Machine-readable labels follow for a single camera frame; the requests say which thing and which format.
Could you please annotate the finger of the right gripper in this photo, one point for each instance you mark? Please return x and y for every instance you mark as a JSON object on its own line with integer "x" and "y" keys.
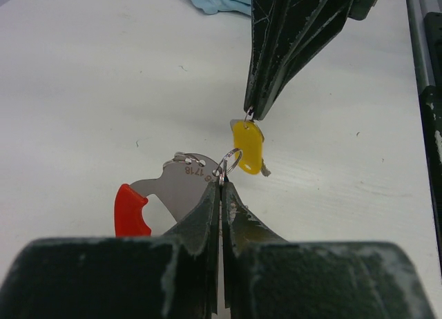
{"x": 267, "y": 17}

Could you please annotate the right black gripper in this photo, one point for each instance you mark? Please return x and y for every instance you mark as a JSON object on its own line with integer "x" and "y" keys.
{"x": 309, "y": 26}

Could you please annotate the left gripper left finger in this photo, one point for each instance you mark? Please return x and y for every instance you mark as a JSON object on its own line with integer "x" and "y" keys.
{"x": 174, "y": 275}

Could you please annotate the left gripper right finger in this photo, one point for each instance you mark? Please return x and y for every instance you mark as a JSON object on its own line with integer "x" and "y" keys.
{"x": 266, "y": 276}

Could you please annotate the yellow key tag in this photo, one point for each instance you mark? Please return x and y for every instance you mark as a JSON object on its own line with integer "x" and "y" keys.
{"x": 248, "y": 139}

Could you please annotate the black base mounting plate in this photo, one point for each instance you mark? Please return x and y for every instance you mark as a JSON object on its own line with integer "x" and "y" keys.
{"x": 430, "y": 101}

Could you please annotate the aluminium frame rails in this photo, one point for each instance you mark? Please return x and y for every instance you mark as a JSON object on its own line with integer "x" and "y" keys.
{"x": 419, "y": 39}

